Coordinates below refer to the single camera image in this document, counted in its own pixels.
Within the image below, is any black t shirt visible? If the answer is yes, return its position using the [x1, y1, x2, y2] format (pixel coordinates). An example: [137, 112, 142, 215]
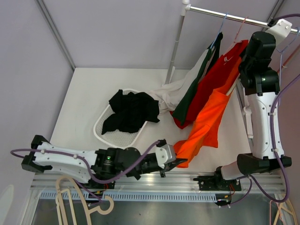
[102, 90, 160, 135]

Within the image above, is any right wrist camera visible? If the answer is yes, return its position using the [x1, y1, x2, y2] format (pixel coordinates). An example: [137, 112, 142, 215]
[265, 19, 292, 46]

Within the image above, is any light blue wire hanger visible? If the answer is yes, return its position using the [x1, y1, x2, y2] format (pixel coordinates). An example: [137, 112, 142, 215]
[277, 26, 300, 84]

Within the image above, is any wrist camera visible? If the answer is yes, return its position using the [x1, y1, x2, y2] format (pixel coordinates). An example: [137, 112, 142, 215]
[155, 139, 176, 169]
[265, 19, 292, 46]

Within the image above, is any beige hanger on floor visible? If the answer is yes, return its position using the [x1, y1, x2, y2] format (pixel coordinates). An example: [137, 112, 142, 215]
[55, 174, 115, 225]

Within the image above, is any hangers pile bottom right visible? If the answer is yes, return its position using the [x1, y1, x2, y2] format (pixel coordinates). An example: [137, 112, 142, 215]
[269, 199, 298, 225]

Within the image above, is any pink wire hanger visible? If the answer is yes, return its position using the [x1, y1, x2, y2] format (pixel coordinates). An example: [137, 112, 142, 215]
[224, 16, 248, 54]

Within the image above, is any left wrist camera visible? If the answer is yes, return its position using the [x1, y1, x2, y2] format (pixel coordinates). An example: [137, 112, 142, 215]
[155, 139, 176, 169]

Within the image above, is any orange t shirt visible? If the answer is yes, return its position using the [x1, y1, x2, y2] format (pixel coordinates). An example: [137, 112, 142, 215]
[173, 53, 244, 169]

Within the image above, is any white t shirt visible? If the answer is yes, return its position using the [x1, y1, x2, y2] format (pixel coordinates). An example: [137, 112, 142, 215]
[146, 49, 210, 115]

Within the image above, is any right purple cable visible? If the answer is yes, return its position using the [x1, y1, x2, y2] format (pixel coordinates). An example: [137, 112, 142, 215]
[234, 14, 300, 207]

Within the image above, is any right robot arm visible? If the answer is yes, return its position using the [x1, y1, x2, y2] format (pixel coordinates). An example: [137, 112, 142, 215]
[212, 31, 292, 191]

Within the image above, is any metal clothes rack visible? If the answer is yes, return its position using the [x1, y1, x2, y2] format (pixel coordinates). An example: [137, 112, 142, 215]
[161, 0, 300, 139]

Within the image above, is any red t shirt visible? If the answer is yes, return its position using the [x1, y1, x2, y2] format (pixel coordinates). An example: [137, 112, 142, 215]
[185, 40, 248, 125]

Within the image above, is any dark green t shirt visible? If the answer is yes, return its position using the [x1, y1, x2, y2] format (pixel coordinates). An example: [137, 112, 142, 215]
[170, 32, 223, 129]

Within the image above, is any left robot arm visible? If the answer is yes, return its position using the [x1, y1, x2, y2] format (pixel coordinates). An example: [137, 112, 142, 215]
[21, 135, 187, 188]

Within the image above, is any white perforated plastic basket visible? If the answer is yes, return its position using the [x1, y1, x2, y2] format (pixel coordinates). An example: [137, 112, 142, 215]
[93, 89, 154, 149]

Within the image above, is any aluminium mounting rail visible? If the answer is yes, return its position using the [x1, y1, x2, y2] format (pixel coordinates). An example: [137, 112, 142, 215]
[30, 167, 285, 203]

